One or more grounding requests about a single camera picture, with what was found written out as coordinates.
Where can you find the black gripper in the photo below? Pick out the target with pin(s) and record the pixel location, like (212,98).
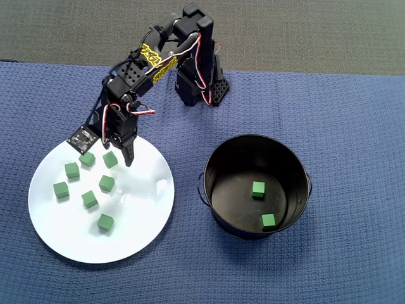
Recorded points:
(125,143)

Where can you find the white round plate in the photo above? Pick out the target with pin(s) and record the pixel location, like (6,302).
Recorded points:
(139,234)

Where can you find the black metal bucket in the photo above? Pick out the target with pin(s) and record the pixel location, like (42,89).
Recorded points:
(234,202)

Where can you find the blue woven tablecloth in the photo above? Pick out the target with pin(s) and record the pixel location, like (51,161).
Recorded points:
(316,126)

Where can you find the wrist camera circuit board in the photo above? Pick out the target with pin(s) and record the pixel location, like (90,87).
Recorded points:
(81,141)

